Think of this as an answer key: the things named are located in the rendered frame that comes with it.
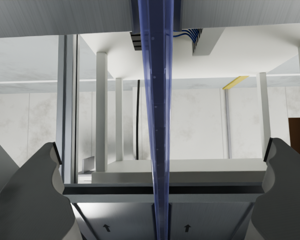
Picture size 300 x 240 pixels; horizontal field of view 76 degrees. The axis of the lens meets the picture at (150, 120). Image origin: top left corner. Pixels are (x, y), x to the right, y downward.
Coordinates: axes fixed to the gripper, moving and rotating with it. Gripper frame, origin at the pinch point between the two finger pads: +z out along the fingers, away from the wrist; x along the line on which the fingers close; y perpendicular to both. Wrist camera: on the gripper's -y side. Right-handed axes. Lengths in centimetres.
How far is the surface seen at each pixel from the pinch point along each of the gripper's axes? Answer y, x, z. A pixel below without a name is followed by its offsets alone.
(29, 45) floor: 8, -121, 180
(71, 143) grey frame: 18.3, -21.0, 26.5
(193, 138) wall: 186, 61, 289
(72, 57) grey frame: 0.5, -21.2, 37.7
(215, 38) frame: -2.3, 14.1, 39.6
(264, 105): 28, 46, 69
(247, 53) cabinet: 5, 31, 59
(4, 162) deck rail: 7.9, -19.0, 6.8
